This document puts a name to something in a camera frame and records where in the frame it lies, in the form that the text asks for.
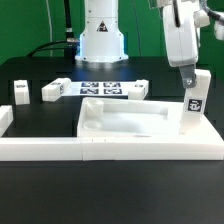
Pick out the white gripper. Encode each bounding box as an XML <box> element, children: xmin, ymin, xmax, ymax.
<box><xmin>162</xmin><ymin>0</ymin><xmax>210</xmax><ymax>89</ymax></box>

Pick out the white desk top tray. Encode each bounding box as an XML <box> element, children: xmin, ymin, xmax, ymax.
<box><xmin>77</xmin><ymin>97</ymin><xmax>223</xmax><ymax>144</ymax></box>

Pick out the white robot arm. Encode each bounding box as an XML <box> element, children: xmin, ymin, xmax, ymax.
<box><xmin>75</xmin><ymin>0</ymin><xmax>224</xmax><ymax>89</ymax></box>

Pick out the marker tag sheet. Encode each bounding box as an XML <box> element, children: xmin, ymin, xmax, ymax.
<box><xmin>64</xmin><ymin>81</ymin><xmax>134</xmax><ymax>96</ymax></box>

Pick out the black cable bundle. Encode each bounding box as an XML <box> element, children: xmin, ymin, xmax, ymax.
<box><xmin>27</xmin><ymin>0</ymin><xmax>81</xmax><ymax>58</ymax></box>

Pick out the white thin cable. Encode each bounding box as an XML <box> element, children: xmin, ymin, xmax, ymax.
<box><xmin>45</xmin><ymin>0</ymin><xmax>54</xmax><ymax>58</ymax></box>

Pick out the white U-shaped fence frame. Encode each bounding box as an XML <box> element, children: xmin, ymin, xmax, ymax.
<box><xmin>0</xmin><ymin>106</ymin><xmax>224</xmax><ymax>161</ymax></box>

